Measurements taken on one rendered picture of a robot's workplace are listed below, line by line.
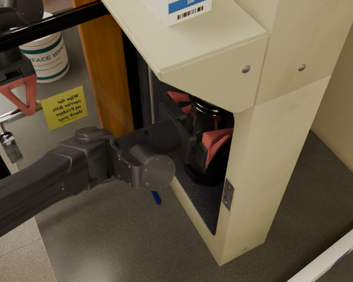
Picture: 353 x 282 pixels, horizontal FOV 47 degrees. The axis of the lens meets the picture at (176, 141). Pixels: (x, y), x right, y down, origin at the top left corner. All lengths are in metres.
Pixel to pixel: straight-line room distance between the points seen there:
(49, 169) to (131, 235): 0.36
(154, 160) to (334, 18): 0.30
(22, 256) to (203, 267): 1.27
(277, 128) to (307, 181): 0.48
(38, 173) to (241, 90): 0.29
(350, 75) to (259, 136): 0.50
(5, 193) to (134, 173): 0.17
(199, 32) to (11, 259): 1.73
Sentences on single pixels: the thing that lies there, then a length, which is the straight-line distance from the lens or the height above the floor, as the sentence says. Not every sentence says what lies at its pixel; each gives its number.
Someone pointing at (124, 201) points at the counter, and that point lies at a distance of 0.93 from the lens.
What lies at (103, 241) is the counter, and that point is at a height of 0.94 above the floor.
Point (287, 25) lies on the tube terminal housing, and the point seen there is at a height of 1.51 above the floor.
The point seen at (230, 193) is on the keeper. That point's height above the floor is 1.21.
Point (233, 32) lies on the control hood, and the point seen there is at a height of 1.51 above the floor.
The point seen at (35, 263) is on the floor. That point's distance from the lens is 1.97.
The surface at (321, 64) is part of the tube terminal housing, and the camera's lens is 0.48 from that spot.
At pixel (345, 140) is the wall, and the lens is 1.06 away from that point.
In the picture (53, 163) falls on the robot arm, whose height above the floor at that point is 1.28.
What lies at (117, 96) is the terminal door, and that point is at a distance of 0.78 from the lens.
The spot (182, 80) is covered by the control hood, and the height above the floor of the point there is 1.49.
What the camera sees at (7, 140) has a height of 1.21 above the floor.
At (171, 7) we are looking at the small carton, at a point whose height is 1.53.
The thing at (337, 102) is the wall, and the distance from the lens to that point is 1.04.
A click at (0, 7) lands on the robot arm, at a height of 1.41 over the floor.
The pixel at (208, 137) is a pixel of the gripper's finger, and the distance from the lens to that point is 0.65.
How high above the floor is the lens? 1.74
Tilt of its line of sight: 52 degrees down
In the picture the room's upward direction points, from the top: straight up
